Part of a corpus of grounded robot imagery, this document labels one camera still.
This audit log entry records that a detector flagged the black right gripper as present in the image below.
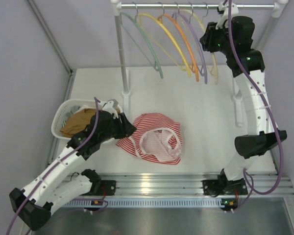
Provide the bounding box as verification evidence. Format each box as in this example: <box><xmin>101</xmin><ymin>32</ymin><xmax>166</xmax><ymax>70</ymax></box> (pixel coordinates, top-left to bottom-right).
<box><xmin>199</xmin><ymin>20</ymin><xmax>234</xmax><ymax>56</ymax></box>

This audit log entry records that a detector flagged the red white striped tank top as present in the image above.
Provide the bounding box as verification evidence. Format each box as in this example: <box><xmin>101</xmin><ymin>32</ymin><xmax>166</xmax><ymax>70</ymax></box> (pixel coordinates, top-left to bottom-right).
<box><xmin>116</xmin><ymin>113</ymin><xmax>183</xmax><ymax>165</ymax></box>

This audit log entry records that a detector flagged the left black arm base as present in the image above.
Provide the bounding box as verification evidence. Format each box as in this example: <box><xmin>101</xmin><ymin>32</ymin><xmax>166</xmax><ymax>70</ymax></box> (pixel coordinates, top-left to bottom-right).
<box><xmin>86</xmin><ymin>180</ymin><xmax>116</xmax><ymax>196</ymax></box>

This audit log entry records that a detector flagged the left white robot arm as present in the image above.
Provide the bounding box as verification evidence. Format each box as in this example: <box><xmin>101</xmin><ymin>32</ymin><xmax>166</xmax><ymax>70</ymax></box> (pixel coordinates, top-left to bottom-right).
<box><xmin>9</xmin><ymin>110</ymin><xmax>137</xmax><ymax>231</ymax></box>

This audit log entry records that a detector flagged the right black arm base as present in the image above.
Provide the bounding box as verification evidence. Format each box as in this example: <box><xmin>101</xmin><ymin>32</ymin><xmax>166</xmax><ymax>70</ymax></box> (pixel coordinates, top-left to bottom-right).
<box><xmin>202</xmin><ymin>179</ymin><xmax>248</xmax><ymax>197</ymax></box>

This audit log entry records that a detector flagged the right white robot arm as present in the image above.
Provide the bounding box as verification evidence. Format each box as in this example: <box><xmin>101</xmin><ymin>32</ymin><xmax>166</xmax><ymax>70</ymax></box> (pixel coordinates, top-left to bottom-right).
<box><xmin>200</xmin><ymin>16</ymin><xmax>287</xmax><ymax>194</ymax></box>

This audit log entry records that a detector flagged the purple hanger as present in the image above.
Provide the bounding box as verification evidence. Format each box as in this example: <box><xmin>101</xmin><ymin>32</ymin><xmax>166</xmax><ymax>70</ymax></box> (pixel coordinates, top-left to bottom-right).
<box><xmin>172</xmin><ymin>12</ymin><xmax>208</xmax><ymax>84</ymax></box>

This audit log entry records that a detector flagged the orange hanger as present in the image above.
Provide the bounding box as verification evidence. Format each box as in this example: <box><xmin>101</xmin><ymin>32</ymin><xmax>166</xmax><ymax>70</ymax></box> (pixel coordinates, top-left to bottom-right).
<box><xmin>157</xmin><ymin>13</ymin><xmax>199</xmax><ymax>82</ymax></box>

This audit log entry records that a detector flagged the yellow hanger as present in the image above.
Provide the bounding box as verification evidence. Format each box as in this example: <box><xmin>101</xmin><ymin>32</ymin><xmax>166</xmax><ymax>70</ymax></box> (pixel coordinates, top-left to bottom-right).
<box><xmin>135</xmin><ymin>13</ymin><xmax>191</xmax><ymax>78</ymax></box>

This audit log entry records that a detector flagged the green hanger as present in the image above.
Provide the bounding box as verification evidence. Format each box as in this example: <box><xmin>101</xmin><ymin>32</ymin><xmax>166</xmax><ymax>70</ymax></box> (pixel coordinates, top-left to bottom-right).
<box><xmin>120</xmin><ymin>12</ymin><xmax>164</xmax><ymax>79</ymax></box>

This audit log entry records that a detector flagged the tan brown garment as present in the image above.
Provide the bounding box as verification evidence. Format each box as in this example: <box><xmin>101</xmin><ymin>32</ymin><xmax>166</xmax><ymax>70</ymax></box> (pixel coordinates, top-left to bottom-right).
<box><xmin>60</xmin><ymin>108</ymin><xmax>96</xmax><ymax>138</ymax></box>

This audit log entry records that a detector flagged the white plastic laundry basket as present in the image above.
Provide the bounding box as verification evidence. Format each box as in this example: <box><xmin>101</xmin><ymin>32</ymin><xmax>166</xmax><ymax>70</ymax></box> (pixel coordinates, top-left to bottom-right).
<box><xmin>50</xmin><ymin>98</ymin><xmax>124</xmax><ymax>141</ymax></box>

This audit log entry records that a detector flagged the silver clothes rack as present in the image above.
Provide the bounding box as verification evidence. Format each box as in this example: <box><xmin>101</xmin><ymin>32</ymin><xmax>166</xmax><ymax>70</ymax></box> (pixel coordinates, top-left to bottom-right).
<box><xmin>110</xmin><ymin>0</ymin><xmax>290</xmax><ymax>128</ymax></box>

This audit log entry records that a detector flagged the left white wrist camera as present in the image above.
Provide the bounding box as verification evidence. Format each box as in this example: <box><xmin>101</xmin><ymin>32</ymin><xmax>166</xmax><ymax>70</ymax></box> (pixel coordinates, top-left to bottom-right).
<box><xmin>99</xmin><ymin>99</ymin><xmax>123</xmax><ymax>119</ymax></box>

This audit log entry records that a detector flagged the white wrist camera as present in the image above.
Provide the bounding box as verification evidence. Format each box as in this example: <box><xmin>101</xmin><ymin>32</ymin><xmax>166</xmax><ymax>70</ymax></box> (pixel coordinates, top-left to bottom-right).
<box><xmin>99</xmin><ymin>99</ymin><xmax>123</xmax><ymax>119</ymax></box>
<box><xmin>216</xmin><ymin>0</ymin><xmax>239</xmax><ymax>29</ymax></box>

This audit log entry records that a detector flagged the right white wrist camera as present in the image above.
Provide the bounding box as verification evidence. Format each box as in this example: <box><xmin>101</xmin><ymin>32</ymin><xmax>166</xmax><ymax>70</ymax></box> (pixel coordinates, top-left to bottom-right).
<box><xmin>216</xmin><ymin>0</ymin><xmax>239</xmax><ymax>29</ymax></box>

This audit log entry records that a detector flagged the white slotted cable duct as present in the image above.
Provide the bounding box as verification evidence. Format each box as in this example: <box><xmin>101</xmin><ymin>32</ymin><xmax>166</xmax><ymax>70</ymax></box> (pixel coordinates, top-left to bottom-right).
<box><xmin>66</xmin><ymin>197</ymin><xmax>226</xmax><ymax>208</ymax></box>

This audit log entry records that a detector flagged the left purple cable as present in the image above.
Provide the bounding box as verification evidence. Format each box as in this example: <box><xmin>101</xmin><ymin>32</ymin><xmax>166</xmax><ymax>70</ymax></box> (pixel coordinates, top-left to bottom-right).
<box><xmin>6</xmin><ymin>96</ymin><xmax>103</xmax><ymax>235</ymax></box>

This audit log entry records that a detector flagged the purple cable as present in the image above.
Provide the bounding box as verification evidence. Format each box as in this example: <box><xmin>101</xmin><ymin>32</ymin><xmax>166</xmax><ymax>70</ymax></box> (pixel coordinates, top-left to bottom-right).
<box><xmin>222</xmin><ymin>0</ymin><xmax>285</xmax><ymax>195</ymax></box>
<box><xmin>6</xmin><ymin>96</ymin><xmax>103</xmax><ymax>235</ymax></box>

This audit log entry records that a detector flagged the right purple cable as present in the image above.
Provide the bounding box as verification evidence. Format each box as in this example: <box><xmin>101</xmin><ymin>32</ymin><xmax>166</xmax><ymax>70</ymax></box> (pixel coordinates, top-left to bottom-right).
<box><xmin>222</xmin><ymin>0</ymin><xmax>285</xmax><ymax>195</ymax></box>

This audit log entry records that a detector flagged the aluminium mounting rail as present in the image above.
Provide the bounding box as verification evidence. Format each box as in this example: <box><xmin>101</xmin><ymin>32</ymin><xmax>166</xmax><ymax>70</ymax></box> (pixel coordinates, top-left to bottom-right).
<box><xmin>49</xmin><ymin>172</ymin><xmax>294</xmax><ymax>198</ymax></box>

